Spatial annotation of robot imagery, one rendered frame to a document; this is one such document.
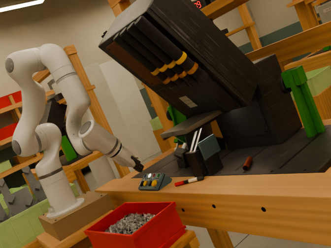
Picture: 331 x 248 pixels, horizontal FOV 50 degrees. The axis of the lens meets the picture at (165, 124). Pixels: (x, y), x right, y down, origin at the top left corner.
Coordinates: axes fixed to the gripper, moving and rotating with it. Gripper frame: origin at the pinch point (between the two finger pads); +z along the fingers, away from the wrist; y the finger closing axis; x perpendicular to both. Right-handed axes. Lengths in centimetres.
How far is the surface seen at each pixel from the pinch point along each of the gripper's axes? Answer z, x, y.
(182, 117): 1.3, 26.1, 12.5
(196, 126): -9.0, 14.2, 32.9
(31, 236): 10, -43, -74
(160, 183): 8.3, -3.0, 8.1
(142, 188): 9.1, -5.9, -3.1
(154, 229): -7.7, -25.3, 31.4
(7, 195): 0, -27, -107
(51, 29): 110, 390, -675
